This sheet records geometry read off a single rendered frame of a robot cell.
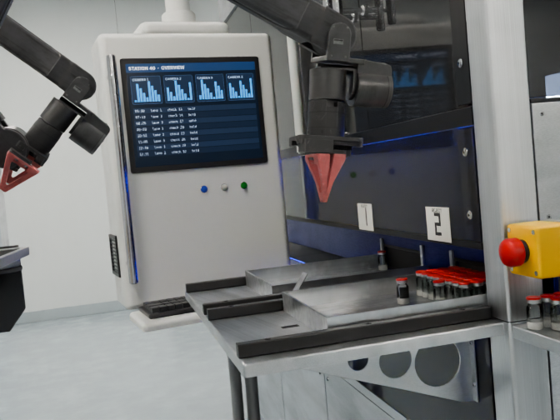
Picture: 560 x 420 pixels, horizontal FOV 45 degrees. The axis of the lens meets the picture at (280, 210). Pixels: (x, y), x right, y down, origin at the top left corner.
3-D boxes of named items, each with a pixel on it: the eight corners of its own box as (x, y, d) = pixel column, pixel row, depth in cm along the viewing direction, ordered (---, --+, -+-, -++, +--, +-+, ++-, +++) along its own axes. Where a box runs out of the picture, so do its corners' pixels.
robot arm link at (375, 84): (312, 27, 106) (329, 21, 98) (379, 33, 109) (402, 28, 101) (306, 102, 108) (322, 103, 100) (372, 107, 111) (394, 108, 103)
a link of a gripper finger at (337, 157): (345, 202, 101) (347, 141, 101) (300, 201, 99) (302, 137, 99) (331, 202, 108) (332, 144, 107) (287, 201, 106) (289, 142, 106)
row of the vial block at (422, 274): (425, 293, 127) (423, 269, 127) (476, 310, 109) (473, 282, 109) (414, 295, 126) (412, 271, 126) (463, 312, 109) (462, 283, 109)
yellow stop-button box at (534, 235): (552, 267, 98) (548, 218, 98) (586, 273, 91) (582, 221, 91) (507, 273, 97) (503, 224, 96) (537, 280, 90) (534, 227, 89)
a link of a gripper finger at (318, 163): (360, 203, 102) (362, 142, 101) (315, 202, 100) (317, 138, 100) (344, 202, 108) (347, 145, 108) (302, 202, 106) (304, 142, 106)
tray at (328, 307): (448, 287, 132) (447, 269, 132) (529, 309, 107) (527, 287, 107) (283, 310, 124) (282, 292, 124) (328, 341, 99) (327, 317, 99)
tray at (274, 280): (380, 267, 165) (379, 253, 165) (429, 281, 140) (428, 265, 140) (246, 285, 157) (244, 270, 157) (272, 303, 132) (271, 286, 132)
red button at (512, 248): (519, 262, 95) (517, 235, 95) (537, 266, 91) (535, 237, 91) (496, 266, 94) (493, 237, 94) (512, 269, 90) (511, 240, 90)
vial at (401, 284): (407, 302, 121) (404, 278, 121) (412, 303, 119) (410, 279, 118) (395, 303, 120) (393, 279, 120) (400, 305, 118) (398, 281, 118)
